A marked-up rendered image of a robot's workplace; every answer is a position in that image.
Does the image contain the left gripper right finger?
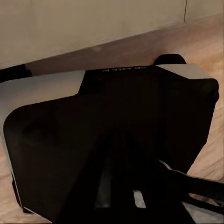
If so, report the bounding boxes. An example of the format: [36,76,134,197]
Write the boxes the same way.
[117,124,196,224]

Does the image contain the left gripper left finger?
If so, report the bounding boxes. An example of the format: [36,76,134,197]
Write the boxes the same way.
[54,124,125,224]

